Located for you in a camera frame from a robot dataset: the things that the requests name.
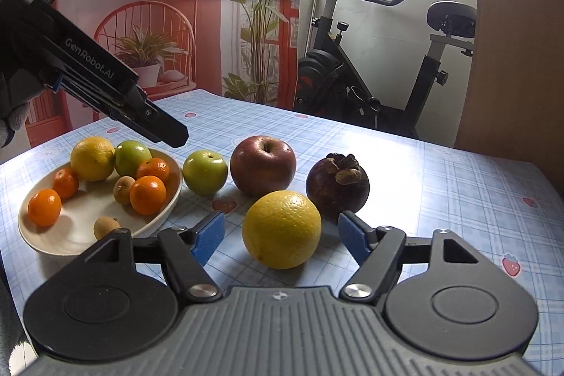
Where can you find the beige round plate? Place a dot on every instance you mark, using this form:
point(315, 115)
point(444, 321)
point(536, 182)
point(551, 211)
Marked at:
point(73, 231)

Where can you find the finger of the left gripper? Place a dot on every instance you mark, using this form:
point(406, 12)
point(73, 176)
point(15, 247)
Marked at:
point(140, 114)

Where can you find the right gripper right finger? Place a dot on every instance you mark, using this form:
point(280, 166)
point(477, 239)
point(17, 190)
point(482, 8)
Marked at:
point(377, 252)

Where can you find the small mandarin orange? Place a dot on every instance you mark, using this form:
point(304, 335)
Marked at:
point(44, 208)
point(148, 195)
point(66, 183)
point(154, 166)

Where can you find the dark purple mangosteen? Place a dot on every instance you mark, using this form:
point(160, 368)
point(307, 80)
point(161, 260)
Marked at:
point(337, 183)

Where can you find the green apple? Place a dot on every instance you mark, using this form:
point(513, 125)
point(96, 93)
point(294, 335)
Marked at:
point(128, 157)
point(205, 172)

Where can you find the red apple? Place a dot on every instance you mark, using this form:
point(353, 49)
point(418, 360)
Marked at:
point(262, 164)

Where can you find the small brown longan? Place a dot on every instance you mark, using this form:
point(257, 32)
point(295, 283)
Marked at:
point(121, 191)
point(103, 226)

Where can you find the printed room backdrop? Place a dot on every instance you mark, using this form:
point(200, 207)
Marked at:
point(243, 49)

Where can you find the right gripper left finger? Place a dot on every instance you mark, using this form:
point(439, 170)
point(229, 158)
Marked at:
point(186, 252)

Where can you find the blue plaid tablecloth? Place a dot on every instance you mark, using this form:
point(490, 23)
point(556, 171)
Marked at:
point(506, 209)

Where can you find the yellow lemon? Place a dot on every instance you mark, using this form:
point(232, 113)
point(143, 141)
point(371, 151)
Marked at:
point(93, 159)
point(282, 229)

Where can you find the black exercise bike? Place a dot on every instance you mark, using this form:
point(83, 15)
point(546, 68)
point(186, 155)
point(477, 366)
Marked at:
point(389, 65)

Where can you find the left gloved hand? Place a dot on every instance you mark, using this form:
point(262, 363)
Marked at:
point(18, 88)

